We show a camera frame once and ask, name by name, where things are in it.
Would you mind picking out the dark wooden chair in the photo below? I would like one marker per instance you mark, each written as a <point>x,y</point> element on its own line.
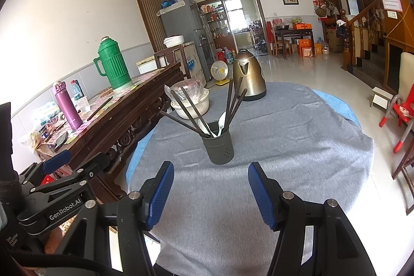
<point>160,59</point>

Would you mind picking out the white rice cooker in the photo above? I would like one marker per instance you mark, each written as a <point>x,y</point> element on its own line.
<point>173,41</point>

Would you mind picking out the carved wooden sideboard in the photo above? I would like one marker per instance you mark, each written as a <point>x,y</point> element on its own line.
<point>129,108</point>

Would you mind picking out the white plastic basin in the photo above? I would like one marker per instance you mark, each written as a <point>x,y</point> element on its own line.
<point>200,106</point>

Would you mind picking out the green thermos jug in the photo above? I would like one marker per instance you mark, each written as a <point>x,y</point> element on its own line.
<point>114,65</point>

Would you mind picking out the clear plastic cup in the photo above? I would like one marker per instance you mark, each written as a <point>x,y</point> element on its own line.
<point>83,105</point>

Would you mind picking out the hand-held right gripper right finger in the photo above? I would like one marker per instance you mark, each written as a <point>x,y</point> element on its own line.
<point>263,198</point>

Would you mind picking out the white ceramic spoon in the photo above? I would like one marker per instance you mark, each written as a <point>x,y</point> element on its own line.
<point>222,122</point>
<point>204,127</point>

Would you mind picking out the brown wooden door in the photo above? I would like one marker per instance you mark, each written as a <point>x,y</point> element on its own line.
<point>147,14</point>

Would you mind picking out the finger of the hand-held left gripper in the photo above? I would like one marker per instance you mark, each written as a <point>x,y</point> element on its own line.
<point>56,161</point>
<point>93,167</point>

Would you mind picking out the large orange box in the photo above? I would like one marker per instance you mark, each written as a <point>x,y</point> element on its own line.
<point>306,49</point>

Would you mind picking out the cream armchair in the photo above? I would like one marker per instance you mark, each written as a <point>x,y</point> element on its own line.
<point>408,75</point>

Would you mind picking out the bundle of dark chopsticks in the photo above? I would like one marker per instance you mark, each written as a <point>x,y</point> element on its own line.
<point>229,101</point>

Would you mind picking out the wooden stair railing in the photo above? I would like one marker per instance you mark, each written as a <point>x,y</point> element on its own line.
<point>347,36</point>

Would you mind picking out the grey refrigerator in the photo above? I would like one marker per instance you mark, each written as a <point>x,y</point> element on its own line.
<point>181,23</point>

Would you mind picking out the plastic water bottle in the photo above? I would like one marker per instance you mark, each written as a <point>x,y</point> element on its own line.
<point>77,91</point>

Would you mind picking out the white step stool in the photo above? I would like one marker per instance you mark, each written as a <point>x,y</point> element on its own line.
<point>381,98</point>

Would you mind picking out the reddish wooden chair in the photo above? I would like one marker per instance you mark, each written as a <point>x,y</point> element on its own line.
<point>404,166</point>

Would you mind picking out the flat orange box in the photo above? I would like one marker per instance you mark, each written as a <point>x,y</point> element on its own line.
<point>302,26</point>

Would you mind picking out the brass electric kettle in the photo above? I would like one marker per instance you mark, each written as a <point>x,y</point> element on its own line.
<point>252,78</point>

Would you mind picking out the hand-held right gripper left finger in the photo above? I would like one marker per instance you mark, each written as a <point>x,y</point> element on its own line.
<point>160,195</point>

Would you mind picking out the grey tablecloth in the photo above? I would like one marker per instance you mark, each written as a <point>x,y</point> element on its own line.
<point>291,140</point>

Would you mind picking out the small wooden chair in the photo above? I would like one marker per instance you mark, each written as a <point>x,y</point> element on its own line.
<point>281,46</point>

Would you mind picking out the dark wooden table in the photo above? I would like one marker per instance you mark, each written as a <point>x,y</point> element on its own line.
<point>292,32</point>

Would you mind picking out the white chest freezer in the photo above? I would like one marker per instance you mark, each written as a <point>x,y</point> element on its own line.
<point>194,62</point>

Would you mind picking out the purple drinking bottle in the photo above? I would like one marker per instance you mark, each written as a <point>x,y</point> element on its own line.
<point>69,111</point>

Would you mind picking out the dark grey utensil holder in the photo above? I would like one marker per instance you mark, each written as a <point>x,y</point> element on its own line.
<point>220,150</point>

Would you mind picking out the red plastic chair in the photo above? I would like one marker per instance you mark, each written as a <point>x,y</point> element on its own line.
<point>404,109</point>

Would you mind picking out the clear water jug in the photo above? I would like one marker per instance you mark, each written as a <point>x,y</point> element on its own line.
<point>325,48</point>

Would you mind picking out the person's left hand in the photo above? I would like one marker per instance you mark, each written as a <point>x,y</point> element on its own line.
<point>53,242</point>

